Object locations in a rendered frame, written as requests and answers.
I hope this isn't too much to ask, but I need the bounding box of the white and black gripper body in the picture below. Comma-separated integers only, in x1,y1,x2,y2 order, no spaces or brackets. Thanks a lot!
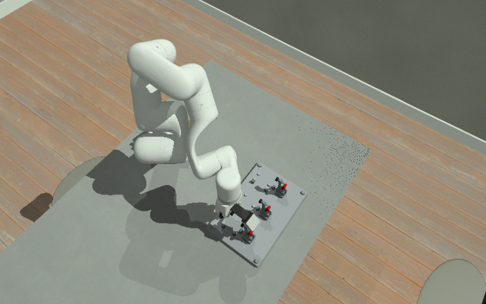
215,189,242,218

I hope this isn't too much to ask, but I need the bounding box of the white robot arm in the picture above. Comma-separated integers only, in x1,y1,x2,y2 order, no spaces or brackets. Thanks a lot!
127,39,260,231

